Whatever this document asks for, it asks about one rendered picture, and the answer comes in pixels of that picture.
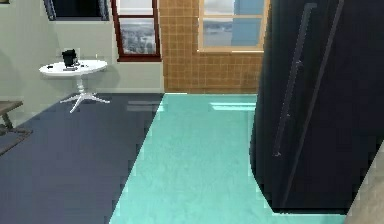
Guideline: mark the light wood framed window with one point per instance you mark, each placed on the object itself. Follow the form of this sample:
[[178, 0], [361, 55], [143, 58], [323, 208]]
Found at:
[[231, 26]]

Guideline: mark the black fridge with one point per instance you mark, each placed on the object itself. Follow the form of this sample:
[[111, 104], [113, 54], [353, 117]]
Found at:
[[336, 110]]

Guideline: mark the small dark flat remote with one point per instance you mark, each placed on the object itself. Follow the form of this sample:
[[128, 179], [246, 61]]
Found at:
[[69, 69]]

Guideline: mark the white round pedestal table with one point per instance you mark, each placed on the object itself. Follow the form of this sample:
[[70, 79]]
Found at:
[[78, 70]]

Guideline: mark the small flat black object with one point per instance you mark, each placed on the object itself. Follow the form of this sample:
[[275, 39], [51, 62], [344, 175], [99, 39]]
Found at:
[[50, 67]]

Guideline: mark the dark red framed window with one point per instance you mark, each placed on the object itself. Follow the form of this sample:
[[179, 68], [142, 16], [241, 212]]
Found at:
[[137, 33]]

